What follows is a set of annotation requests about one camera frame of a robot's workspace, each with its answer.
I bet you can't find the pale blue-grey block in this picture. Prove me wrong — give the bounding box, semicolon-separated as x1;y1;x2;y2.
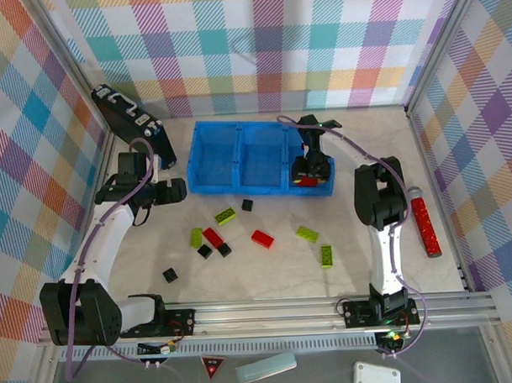
234;351;298;383

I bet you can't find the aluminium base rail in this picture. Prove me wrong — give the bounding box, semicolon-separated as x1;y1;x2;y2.
34;290;504;347

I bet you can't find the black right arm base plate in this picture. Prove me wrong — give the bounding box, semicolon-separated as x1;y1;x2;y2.
341;296;421;328

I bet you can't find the slotted grey cable duct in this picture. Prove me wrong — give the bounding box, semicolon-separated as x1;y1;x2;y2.
59;336;380;363

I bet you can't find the aluminium side rail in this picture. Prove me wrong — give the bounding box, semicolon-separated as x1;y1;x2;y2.
60;131;121;287
405;103;475;295

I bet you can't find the plaid fabric backdrop panel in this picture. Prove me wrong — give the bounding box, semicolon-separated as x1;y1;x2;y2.
42;0;477;123
0;0;120;383
404;0;512;363

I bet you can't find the red cylinder grey cap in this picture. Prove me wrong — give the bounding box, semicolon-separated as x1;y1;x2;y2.
406;185;443;260

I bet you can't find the aluminium frame post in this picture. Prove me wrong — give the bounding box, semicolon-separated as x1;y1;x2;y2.
19;0;114;140
400;0;492;112

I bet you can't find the white square plate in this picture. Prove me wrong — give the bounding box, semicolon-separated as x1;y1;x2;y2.
352;359;403;383

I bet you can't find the black controller board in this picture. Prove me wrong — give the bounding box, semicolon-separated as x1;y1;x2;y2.
376;328;412;352
137;338;181;359

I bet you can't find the black briefcase silver handle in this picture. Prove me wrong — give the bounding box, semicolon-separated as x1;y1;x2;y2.
90;81;179;173

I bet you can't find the blue three-compartment bin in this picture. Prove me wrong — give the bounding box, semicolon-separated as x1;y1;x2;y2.
185;116;337;202

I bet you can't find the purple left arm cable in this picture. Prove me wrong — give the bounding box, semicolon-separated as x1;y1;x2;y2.
55;137;165;383

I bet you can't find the red triangle sign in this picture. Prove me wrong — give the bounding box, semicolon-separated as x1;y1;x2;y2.
200;354;226;381

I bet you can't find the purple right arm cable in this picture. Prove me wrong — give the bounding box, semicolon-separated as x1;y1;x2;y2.
276;109;431;364

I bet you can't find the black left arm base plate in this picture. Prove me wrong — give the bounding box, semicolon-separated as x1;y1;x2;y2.
119;307;198;339

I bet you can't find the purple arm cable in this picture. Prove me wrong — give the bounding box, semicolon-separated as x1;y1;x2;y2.
55;137;165;383
276;109;431;364

